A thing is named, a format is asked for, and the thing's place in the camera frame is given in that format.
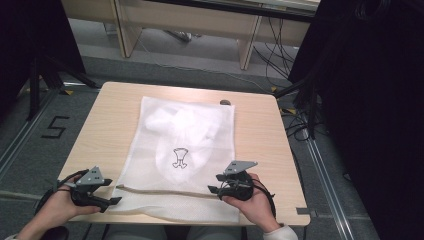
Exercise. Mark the black curtain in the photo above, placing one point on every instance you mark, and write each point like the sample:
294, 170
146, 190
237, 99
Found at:
366, 100
30, 40

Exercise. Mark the black metal stand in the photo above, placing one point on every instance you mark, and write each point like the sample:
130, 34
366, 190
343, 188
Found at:
312, 110
34, 90

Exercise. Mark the small brown round object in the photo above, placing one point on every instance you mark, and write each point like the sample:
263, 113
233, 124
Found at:
225, 102

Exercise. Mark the yellow floor tape marker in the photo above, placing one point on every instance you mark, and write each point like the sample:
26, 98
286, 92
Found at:
274, 89
291, 110
68, 92

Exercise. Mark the grey tape strip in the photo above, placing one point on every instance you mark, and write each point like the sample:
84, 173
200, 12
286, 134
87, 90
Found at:
305, 211

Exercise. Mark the light wooden desk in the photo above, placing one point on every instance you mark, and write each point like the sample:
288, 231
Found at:
186, 18

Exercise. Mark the black tape floor numeral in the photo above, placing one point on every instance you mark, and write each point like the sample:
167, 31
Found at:
56, 127

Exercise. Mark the white garment with black print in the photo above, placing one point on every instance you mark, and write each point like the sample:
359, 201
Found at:
186, 133

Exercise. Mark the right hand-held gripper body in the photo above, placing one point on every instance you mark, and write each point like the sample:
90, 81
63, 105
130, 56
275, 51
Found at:
241, 190

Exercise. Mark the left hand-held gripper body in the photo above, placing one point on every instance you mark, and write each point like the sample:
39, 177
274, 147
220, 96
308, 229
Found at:
87, 176

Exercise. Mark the metal floor rail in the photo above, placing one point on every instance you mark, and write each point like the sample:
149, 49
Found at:
23, 136
328, 186

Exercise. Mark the white mesh laundry bag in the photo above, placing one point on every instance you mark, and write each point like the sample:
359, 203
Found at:
146, 206

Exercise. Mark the dark round object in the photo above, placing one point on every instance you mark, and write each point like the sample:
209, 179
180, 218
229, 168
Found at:
56, 233

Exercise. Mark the person's right hand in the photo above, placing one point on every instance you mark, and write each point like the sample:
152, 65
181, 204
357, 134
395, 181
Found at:
258, 208

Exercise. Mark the person's left hand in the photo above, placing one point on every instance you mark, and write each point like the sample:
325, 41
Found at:
61, 208

